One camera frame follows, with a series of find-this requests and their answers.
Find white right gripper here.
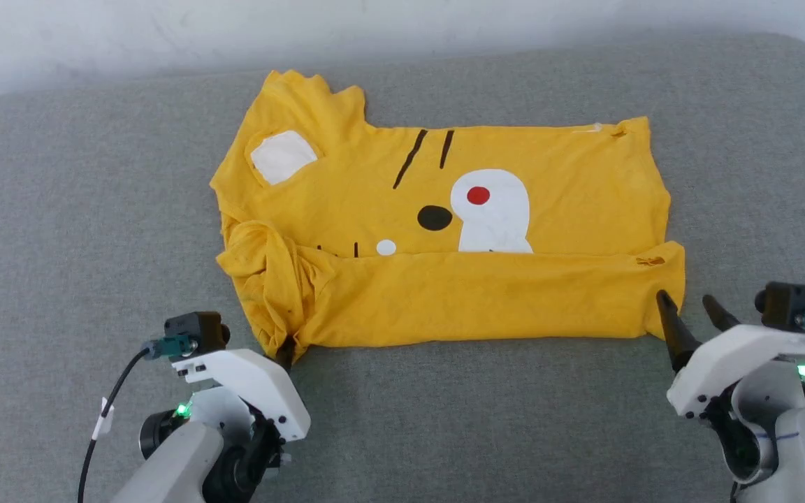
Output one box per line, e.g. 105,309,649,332
655,289,805,421

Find grey fabric sofa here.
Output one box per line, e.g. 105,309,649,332
0,31,805,503

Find yellow cartoon face t-shirt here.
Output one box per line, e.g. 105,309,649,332
209,68,687,351

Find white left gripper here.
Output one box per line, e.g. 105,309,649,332
170,336,312,443

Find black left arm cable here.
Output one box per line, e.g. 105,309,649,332
78,335,198,503

